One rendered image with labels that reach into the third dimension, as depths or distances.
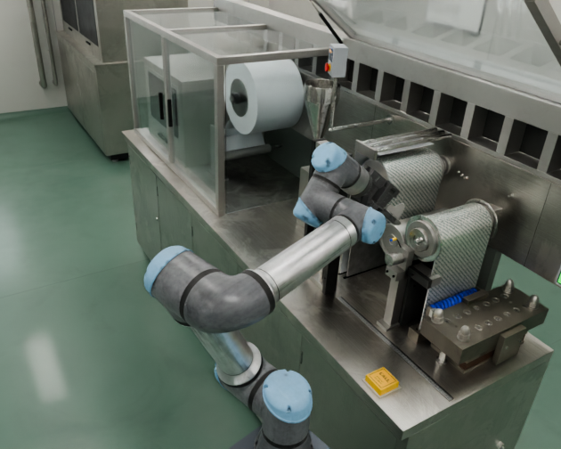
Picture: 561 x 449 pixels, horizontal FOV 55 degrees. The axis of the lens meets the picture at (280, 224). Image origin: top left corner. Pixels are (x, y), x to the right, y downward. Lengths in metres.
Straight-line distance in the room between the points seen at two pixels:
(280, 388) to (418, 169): 0.89
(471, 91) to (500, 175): 0.29
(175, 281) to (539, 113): 1.19
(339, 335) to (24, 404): 1.71
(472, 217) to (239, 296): 0.98
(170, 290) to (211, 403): 1.80
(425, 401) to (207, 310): 0.87
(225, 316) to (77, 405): 1.98
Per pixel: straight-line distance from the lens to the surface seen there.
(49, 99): 6.79
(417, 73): 2.08
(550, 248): 1.83
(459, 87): 1.94
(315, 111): 2.12
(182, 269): 1.02
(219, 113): 2.23
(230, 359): 1.26
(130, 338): 3.17
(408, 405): 1.64
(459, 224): 1.72
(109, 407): 2.84
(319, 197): 1.24
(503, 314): 1.84
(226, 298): 0.96
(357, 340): 1.80
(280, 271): 1.02
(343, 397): 1.82
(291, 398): 1.29
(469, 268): 1.85
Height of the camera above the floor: 2.08
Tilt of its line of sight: 30 degrees down
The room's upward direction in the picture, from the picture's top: 3 degrees clockwise
